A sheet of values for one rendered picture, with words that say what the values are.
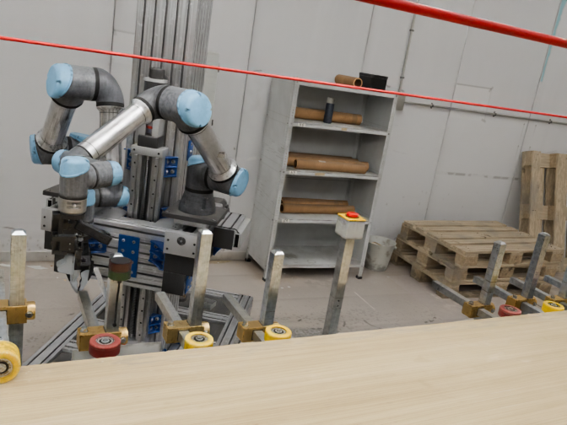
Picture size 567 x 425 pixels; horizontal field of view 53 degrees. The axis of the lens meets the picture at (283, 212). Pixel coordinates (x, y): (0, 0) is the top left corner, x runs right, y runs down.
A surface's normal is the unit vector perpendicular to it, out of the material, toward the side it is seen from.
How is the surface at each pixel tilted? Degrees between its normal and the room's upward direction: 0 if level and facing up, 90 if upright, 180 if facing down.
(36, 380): 0
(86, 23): 90
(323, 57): 90
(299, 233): 90
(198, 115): 85
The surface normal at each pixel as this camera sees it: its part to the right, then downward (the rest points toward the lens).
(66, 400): 0.15, -0.95
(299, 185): 0.40, 0.30
